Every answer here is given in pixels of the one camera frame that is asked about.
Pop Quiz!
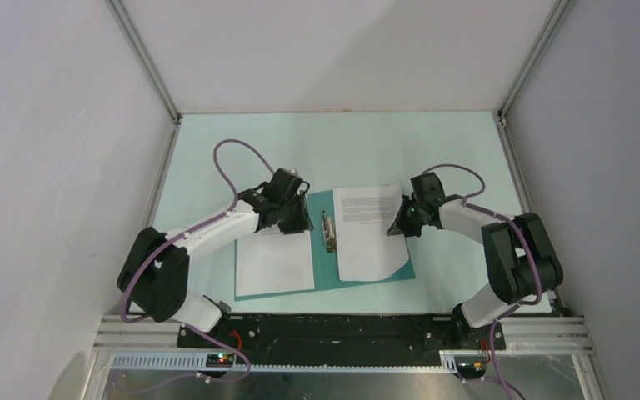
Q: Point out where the white paper sheet stack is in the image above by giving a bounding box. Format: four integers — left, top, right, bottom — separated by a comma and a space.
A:
332, 183, 410, 282

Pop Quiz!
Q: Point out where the teal plastic folder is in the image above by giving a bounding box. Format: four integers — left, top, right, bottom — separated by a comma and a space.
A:
234, 190, 416, 301

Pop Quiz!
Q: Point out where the printed white paper sheet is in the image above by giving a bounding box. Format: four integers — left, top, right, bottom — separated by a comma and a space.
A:
235, 227, 315, 299

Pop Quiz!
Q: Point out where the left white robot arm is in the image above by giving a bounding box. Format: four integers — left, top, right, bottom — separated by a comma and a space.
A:
117, 168, 313, 347

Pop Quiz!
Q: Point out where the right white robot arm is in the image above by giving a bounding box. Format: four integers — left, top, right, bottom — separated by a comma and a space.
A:
387, 172, 564, 348

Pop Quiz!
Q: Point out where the metal folder clip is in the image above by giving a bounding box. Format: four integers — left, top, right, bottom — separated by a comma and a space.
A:
321, 209, 337, 253

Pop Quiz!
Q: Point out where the right controller board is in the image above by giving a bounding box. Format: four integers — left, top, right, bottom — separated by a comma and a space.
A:
455, 362, 488, 381

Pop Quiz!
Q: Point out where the controller board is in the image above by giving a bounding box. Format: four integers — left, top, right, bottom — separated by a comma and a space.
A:
205, 352, 236, 368
455, 362, 488, 381

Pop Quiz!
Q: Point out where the left controller board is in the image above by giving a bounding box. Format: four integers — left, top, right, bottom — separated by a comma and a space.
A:
205, 352, 236, 368

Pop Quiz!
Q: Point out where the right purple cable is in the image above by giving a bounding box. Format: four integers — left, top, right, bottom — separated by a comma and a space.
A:
420, 163, 545, 400

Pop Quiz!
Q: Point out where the purple cable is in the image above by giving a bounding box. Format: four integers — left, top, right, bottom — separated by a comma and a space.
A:
119, 138, 277, 385
420, 163, 545, 400

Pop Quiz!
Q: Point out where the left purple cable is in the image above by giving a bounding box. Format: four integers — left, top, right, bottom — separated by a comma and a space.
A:
119, 138, 277, 385

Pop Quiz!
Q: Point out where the aluminium front frame rail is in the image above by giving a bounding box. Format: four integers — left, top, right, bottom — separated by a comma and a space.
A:
92, 315, 595, 371

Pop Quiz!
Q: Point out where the aluminium frame left post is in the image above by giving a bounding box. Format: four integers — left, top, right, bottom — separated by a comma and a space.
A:
106, 0, 182, 125

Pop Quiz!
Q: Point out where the aluminium frame post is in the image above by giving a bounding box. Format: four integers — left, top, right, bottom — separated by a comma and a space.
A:
106, 0, 182, 125
497, 0, 575, 120

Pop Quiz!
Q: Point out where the aluminium frame right post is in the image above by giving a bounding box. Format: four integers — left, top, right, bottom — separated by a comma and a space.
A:
497, 0, 575, 120

